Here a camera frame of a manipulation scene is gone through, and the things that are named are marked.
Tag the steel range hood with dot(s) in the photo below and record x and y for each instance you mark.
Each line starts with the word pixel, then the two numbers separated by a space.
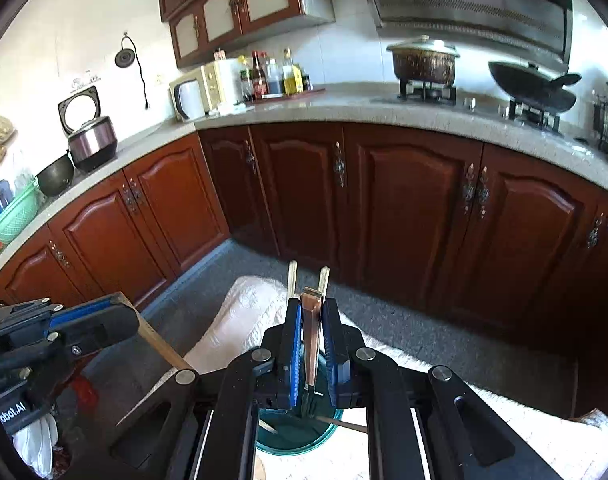
pixel 464 5

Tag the open silver rice cooker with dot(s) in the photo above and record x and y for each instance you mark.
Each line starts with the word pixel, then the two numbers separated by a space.
pixel 91 142

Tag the black inner pot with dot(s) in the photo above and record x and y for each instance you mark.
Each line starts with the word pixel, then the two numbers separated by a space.
pixel 55 175

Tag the white floral cup teal rim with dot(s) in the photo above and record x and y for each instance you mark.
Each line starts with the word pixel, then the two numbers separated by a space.
pixel 294 437

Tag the brown wooden base cabinets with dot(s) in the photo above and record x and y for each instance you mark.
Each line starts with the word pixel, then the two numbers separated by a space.
pixel 394 200

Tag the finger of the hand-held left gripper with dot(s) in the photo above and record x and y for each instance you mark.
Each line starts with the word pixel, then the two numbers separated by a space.
pixel 99 335
pixel 84 312

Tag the black gas stove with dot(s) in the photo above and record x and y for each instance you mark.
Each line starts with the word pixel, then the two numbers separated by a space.
pixel 484 105

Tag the brown wooden wall cabinets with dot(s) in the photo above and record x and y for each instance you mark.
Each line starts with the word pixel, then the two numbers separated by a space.
pixel 244 5

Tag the white wall socket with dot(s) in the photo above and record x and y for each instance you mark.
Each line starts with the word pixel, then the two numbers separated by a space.
pixel 158 79

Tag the cream microwave oven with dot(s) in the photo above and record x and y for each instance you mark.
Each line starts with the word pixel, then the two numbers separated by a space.
pixel 194 92

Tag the brown pot with lid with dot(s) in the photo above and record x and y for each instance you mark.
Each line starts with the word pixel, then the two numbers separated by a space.
pixel 424 62

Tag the white paper towel roll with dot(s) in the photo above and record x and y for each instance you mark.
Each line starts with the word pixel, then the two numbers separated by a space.
pixel 230 80

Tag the dark sauce bottle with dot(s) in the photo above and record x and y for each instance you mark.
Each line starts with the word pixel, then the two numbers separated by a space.
pixel 246 82

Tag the green plastic colander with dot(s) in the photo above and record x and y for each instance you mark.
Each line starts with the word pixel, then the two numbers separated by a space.
pixel 16 212

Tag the red patterned cloth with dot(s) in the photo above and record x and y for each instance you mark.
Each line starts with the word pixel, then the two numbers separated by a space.
pixel 81 391

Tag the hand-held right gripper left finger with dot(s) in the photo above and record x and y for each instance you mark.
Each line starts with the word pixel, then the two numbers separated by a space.
pixel 295 355

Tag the red label sauce bottle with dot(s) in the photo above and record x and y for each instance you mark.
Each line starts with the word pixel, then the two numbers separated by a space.
pixel 259 77

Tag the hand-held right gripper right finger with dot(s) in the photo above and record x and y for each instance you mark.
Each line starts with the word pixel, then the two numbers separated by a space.
pixel 332 355

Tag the black wok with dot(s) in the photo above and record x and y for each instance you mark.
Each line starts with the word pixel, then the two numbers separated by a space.
pixel 531 90

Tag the white quilted blanket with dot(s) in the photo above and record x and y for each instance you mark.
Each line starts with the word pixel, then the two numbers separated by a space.
pixel 244 310

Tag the clear plastic bottle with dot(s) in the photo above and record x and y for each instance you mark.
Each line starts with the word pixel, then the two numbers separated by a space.
pixel 274 77

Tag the white cloth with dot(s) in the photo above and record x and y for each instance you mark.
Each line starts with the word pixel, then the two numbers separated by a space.
pixel 34 442

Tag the brown wooden chopstick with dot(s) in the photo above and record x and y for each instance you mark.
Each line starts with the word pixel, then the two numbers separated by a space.
pixel 268 426
pixel 159 340
pixel 344 425

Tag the yellow oil bottle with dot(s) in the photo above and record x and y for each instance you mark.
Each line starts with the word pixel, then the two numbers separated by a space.
pixel 291 75

